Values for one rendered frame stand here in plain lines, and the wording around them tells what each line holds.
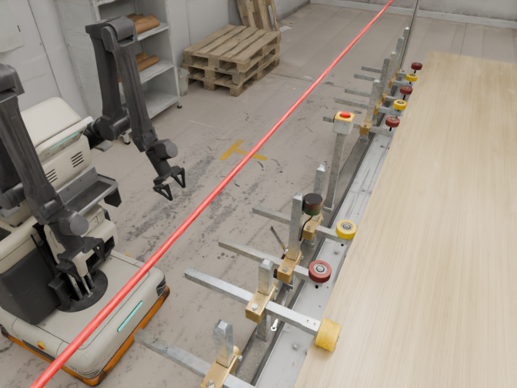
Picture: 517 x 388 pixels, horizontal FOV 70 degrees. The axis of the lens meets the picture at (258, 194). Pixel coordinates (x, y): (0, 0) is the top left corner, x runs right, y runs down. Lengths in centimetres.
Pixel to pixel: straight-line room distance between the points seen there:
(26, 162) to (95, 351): 114
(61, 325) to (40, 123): 111
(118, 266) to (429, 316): 162
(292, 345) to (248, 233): 135
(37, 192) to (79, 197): 38
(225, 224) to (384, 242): 153
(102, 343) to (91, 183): 82
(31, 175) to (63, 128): 30
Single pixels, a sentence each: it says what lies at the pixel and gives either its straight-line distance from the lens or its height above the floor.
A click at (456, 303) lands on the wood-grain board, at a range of 143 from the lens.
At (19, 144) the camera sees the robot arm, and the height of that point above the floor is 144.
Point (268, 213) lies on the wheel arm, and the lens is 162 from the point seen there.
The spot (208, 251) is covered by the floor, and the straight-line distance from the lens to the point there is 261.
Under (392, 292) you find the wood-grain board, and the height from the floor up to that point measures 90.
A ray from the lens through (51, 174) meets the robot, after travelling 148.
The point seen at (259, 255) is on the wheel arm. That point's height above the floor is 86.
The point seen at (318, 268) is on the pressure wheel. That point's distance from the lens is 136.
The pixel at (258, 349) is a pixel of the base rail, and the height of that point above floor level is 70.
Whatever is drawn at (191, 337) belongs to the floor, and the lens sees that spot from 225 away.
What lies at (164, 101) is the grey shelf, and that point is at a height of 14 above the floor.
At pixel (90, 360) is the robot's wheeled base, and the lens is 202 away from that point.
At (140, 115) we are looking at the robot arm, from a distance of 138.
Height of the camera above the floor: 194
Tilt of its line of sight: 40 degrees down
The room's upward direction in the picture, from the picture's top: 1 degrees clockwise
